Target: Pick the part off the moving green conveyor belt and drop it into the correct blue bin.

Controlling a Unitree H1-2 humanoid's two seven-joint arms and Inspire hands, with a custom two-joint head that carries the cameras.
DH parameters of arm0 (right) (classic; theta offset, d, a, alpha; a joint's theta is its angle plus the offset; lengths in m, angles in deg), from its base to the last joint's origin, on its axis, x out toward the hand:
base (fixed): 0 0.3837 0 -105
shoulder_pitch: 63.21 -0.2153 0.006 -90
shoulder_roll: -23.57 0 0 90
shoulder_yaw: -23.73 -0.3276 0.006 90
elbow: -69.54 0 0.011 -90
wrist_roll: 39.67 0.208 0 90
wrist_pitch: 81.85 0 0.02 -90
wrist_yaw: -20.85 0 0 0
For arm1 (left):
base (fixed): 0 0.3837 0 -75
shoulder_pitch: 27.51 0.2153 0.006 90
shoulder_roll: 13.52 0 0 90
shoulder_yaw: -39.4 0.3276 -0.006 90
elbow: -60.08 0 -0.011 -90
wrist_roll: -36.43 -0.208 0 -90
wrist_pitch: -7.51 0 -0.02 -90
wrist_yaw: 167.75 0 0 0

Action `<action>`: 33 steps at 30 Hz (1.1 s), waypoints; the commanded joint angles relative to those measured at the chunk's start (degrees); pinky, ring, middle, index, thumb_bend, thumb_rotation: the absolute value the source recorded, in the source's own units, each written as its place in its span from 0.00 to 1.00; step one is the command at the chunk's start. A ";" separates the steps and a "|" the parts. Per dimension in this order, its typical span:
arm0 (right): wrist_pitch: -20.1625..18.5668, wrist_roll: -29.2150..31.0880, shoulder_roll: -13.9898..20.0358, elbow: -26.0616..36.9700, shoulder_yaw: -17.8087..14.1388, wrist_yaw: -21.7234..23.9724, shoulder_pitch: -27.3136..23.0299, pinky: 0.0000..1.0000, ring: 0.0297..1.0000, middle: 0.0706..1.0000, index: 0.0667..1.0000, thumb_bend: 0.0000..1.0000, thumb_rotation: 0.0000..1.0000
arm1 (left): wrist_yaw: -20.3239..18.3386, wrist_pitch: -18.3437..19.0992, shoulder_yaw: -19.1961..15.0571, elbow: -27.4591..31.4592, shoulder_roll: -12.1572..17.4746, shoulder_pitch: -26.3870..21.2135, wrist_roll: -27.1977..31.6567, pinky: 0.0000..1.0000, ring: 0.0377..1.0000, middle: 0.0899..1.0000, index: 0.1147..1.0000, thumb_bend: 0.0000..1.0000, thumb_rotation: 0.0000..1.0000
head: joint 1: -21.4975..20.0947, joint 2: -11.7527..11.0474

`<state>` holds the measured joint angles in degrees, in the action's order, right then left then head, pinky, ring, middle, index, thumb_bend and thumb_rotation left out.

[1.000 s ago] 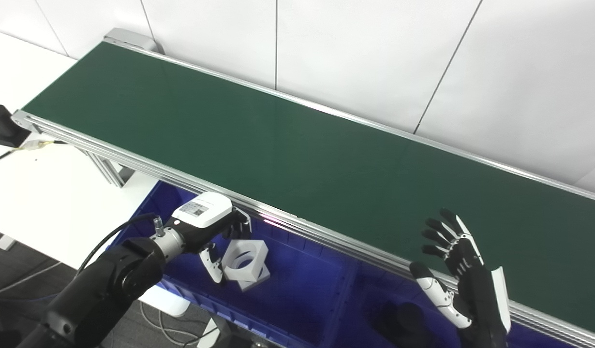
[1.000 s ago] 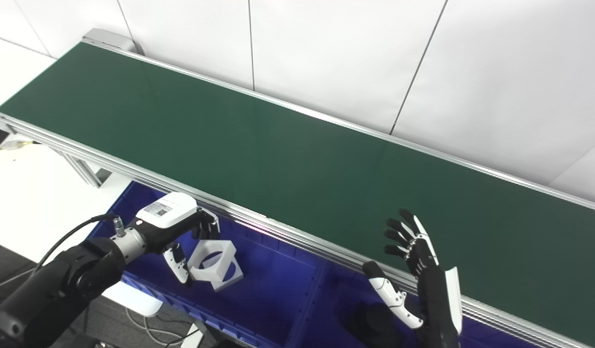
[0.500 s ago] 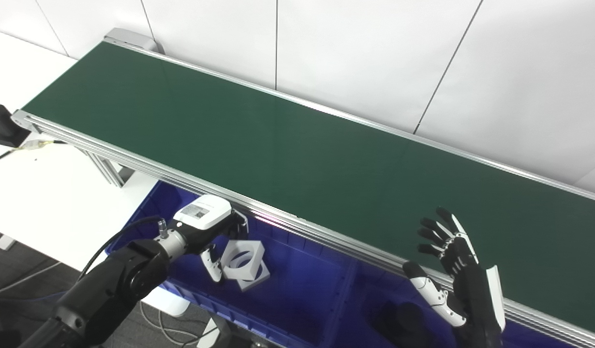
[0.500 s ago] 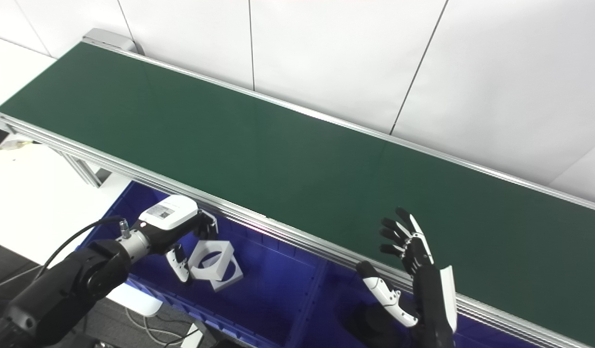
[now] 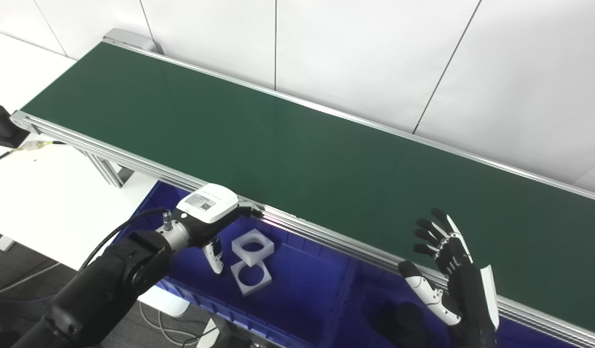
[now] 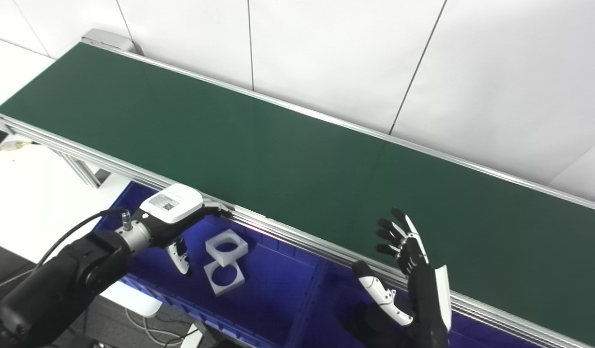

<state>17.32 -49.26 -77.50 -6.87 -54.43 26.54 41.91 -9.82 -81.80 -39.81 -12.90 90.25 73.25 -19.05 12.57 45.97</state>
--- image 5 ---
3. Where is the grey conveyor end housing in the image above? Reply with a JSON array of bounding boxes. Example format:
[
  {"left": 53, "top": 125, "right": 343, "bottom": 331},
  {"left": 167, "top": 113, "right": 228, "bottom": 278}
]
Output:
[{"left": 103, "top": 28, "right": 164, "bottom": 54}]

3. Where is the aluminium conveyor leg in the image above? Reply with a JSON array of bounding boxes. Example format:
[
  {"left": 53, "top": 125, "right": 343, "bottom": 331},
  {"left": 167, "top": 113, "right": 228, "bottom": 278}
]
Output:
[{"left": 81, "top": 149, "right": 134, "bottom": 189}]

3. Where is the green conveyor belt aluminium frame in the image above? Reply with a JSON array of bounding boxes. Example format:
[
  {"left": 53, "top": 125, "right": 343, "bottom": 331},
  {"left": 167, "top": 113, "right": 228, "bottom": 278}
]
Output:
[{"left": 10, "top": 36, "right": 595, "bottom": 348}]

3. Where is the thin floor cable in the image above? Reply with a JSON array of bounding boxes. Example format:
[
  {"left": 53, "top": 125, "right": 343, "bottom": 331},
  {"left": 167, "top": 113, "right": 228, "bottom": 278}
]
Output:
[{"left": 137, "top": 301, "right": 222, "bottom": 348}]

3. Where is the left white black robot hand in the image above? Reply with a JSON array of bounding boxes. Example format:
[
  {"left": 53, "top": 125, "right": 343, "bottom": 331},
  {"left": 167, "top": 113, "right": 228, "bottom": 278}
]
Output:
[{"left": 177, "top": 183, "right": 264, "bottom": 275}]

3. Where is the white square part round hole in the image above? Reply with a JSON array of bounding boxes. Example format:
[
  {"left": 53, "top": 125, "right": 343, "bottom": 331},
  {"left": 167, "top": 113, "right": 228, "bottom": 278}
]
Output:
[
  {"left": 229, "top": 260, "right": 273, "bottom": 297},
  {"left": 231, "top": 229, "right": 275, "bottom": 266}
]

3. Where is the yellowish wire bundle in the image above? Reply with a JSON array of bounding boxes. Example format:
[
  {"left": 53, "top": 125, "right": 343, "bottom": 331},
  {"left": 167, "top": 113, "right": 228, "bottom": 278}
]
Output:
[{"left": 0, "top": 139, "right": 67, "bottom": 168}]

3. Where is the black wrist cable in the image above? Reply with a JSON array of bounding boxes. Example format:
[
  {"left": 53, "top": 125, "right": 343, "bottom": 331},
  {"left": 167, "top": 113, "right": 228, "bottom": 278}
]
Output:
[{"left": 77, "top": 207, "right": 171, "bottom": 272}]

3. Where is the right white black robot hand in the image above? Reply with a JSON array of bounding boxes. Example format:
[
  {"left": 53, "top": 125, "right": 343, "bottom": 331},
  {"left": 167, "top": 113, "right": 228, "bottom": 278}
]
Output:
[{"left": 398, "top": 208, "right": 500, "bottom": 339}]

